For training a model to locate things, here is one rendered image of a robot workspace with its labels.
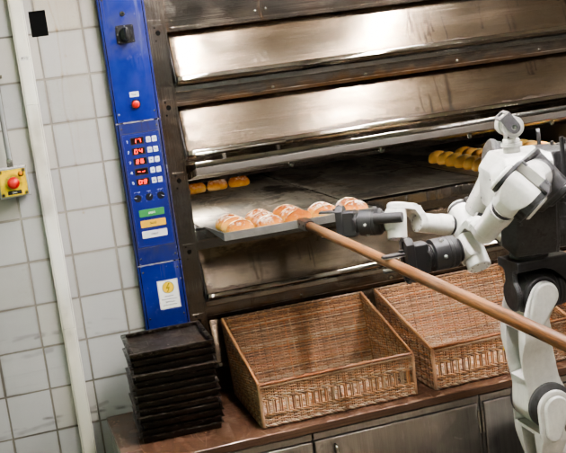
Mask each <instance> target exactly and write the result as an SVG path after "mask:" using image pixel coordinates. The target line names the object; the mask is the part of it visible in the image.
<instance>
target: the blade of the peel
mask: <svg viewBox="0 0 566 453"><path fill-rule="evenodd" d="M310 219H312V220H313V221H314V223H315V224H317V225H321V224H326V223H331V222H336V221H335V214H331V215H325V216H320V217H315V218H310ZM203 227H205V228H206V229H207V230H209V231H210V232H212V233H213V234H215V235H217V236H218V237H220V238H221V239H223V240H224V241H229V240H235V239H239V238H245V237H250V236H256V235H265V234H270V233H275V232H280V231H286V230H290V229H296V228H298V224H297V220H295V221H289V222H284V223H278V224H274V225H268V226H258V227H254V228H248V229H243V230H237V231H233V232H227V233H223V232H222V231H218V230H217V229H216V224H211V225H205V226H203Z"/></svg>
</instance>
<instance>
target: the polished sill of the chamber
mask: <svg viewBox="0 0 566 453"><path fill-rule="evenodd" d="M476 181H477V180H475V181H470V182H460V183H455V184H449V185H445V186H439V187H434V188H428V189H423V190H418V191H408V192H403V193H398V194H393V195H387V196H382V197H376V198H372V199H366V200H362V201H364V202H365V203H366V204H367V205H368V206H374V207H376V208H377V209H378V208H380V209H386V205H387V204H388V203H389V202H393V201H402V202H410V203H420V202H425V201H431V200H440V199H445V198H450V197H455V196H461V195H466V194H471V192H472V190H473V187H474V185H475V183H476ZM195 232H196V238H197V242H201V241H206V240H211V239H217V238H220V237H218V236H217V235H215V234H213V233H212V232H210V231H209V230H207V229H206V228H205V227H201V228H195Z"/></svg>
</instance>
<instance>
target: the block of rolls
mask: <svg viewBox="0 0 566 453"><path fill-rule="evenodd" d="M519 141H522V146H531V145H537V142H536V141H535V140H527V139H520V140H519ZM485 143H486V142H485ZM485 143H483V144H481V145H480V146H479V148H476V147H459V148H458V149H457V150H456V151H455V153H453V152H445V151H442V150H436V151H434V152H432V153H431V154H430V155H429V162H430V163H431V164H436V163H438V164H440V165H442V164H445V165H446V166H454V167H455V168H464V169H465V170H473V171H475V172H479V165H480V164H481V162H482V150H483V147H484V145H485Z"/></svg>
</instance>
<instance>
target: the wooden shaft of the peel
mask: <svg viewBox="0 0 566 453"><path fill-rule="evenodd" d="M305 227H306V229H307V230H309V231H311V232H313V233H315V234H317V235H319V236H322V237H324V238H326V239H328V240H330V241H332V242H334V243H335V244H339V245H341V246H343V247H345V248H347V249H349V250H351V251H352V252H354V253H358V254H360V255H362V256H364V257H366V258H368V259H369V260H371V261H374V262H377V263H379V264H381V265H383V266H385V267H386V268H388V269H390V270H393V271H396V272H398V273H400V274H402V275H403V276H405V277H407V278H410V279H412V280H415V281H417V282H419V283H420V284H422V285H424V286H427V287H429V288H431V289H434V290H435V291H437V292H439V293H441V294H444V295H446V296H448V297H450V298H452V299H454V300H456V301H458V302H460V303H463V304H465V305H467V306H469V307H471V308H473V309H475V310H477V311H480V312H482V313H484V314H485V315H488V316H490V317H492V318H494V319H497V320H499V321H501V322H502V323H504V324H507V325H509V326H511V327H514V328H516V329H518V330H519V331H521V332H523V333H526V334H528V335H531V336H533V337H535V338H536V339H538V340H540V341H542V342H545V343H547V344H550V345H552V346H553V347H555V348H557V349H559V350H561V351H564V352H566V335H565V334H563V333H560V332H557V331H555V330H554V329H552V328H549V327H547V326H545V325H543V324H539V323H537V322H536V321H533V320H531V319H529V318H527V317H524V316H522V315H520V314H517V313H515V312H513V311H511V310H508V309H506V308H505V307H503V306H499V305H497V304H495V303H492V302H490V301H489V300H487V299H484V298H481V297H479V296H476V295H474V294H473V293H471V292H468V291H466V290H464V289H460V288H458V287H457V286H455V285H452V284H450V283H448V282H446V281H443V280H441V279H439V278H436V277H434V276H432V275H430V274H427V273H426V272H424V271H421V270H418V269H416V268H414V267H412V266H410V265H408V264H406V263H404V262H400V261H398V260H396V259H390V260H382V259H381V256H382V255H385V254H383V253H380V252H378V251H376V250H374V249H372V248H369V247H367V246H365V245H363V244H360V243H358V242H356V241H353V240H351V239H349V238H347V237H345V236H343V235H340V234H337V233H335V232H333V231H331V230H329V229H327V228H325V227H323V226H319V225H317V224H315V223H313V222H307V223H306V225H305Z"/></svg>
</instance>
